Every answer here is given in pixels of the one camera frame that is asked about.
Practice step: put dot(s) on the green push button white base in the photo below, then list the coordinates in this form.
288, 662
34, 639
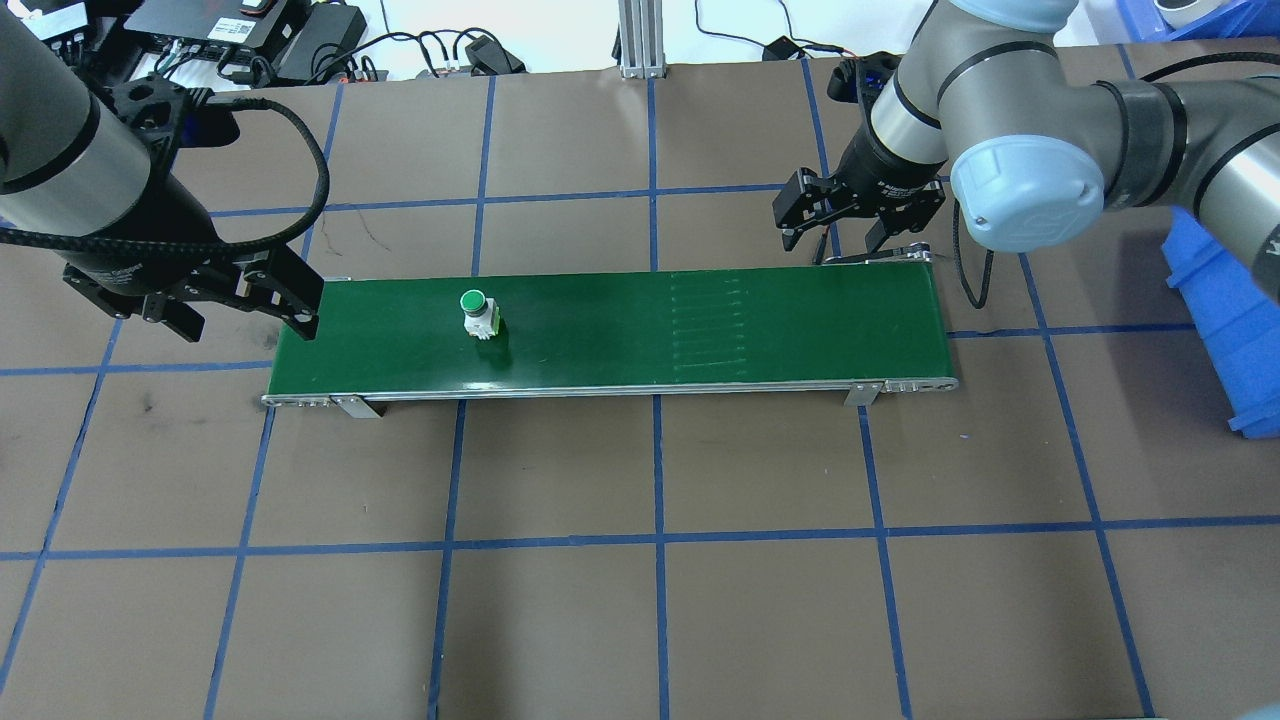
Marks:
478, 312

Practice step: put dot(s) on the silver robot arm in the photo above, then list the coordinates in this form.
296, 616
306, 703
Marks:
60, 120
1030, 190

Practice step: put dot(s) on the small black square device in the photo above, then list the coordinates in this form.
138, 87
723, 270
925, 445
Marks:
785, 48

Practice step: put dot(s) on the black flat electronics box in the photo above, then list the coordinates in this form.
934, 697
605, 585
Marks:
85, 48

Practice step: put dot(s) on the red white connector bundle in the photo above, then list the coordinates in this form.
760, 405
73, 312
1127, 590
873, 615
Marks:
355, 70

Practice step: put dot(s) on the green belt conveyor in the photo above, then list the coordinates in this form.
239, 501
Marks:
600, 330

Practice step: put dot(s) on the black computer with label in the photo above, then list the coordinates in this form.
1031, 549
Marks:
215, 25

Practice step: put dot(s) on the large black power brick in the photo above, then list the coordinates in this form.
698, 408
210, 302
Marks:
322, 40

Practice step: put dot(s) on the black power adapter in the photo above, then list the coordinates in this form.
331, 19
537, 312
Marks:
495, 55

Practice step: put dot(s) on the blue open-front plastic bin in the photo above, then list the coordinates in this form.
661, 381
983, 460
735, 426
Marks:
1230, 320

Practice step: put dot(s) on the white mug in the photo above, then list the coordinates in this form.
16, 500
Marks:
1185, 8

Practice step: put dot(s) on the blue storage crate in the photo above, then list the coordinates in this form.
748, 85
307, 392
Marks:
1230, 20

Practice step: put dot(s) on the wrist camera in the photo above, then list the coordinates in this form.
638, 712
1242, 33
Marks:
150, 105
862, 78

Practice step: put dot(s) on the aluminium profile post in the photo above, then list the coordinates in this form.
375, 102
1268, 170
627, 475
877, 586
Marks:
640, 35

